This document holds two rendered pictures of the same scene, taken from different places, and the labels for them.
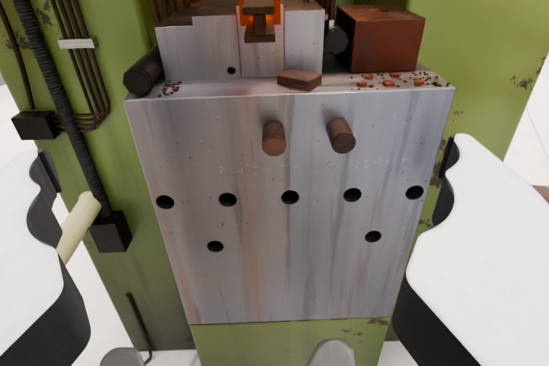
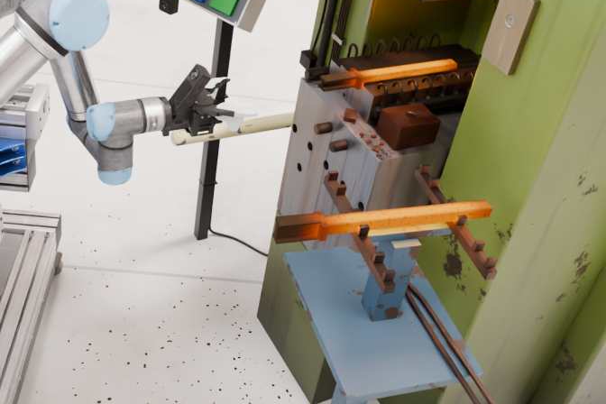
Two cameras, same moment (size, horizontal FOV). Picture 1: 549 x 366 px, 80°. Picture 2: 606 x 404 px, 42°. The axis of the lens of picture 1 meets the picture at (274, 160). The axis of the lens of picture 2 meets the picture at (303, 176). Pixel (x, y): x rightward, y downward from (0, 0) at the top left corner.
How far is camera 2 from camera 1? 1.72 m
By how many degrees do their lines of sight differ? 45
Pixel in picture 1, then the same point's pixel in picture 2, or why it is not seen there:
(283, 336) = not seen: hidden behind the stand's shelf
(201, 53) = not seen: hidden behind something
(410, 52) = (393, 140)
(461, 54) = (472, 181)
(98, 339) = (266, 221)
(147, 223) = not seen: hidden behind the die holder
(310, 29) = (368, 100)
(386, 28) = (388, 121)
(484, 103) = (479, 228)
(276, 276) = (310, 208)
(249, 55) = (350, 93)
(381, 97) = (358, 143)
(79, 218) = (289, 117)
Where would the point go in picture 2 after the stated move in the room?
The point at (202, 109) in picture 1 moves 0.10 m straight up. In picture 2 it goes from (316, 99) to (323, 65)
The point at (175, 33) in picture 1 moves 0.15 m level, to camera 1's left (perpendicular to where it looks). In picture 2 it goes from (335, 66) to (307, 38)
